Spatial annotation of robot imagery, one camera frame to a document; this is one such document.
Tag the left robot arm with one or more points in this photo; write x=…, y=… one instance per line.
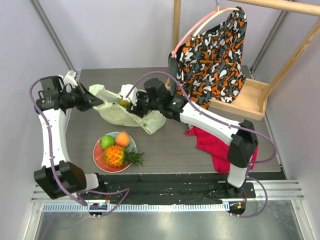
x=58, y=176

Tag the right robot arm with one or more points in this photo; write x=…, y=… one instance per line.
x=238, y=136

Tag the fake yellow mango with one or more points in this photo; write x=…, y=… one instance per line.
x=124, y=103

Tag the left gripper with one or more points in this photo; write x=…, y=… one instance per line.
x=88, y=100

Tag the white slotted cable duct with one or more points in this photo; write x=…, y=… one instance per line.
x=95, y=207

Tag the red and teal plate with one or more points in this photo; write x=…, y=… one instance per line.
x=99, y=159

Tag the red cloth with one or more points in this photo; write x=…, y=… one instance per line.
x=212, y=145

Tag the fake pineapple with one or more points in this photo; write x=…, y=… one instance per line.
x=118, y=156

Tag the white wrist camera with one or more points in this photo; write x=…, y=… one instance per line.
x=69, y=80
x=128, y=92

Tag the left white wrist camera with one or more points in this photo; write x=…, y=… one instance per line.
x=69, y=80

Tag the fake peach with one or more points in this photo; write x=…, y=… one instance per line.
x=122, y=139

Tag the wooden clothes rack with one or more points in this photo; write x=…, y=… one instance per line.
x=252, y=101

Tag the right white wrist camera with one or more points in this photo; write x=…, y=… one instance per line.
x=128, y=92

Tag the pale green plastic bag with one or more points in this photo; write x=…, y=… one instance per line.
x=112, y=112

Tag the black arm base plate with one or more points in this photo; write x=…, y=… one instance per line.
x=169, y=189

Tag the orange patterned garment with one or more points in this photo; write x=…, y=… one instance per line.
x=208, y=66

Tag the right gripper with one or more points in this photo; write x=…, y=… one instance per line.
x=138, y=104

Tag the pink and white hanger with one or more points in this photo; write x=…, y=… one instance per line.
x=201, y=24

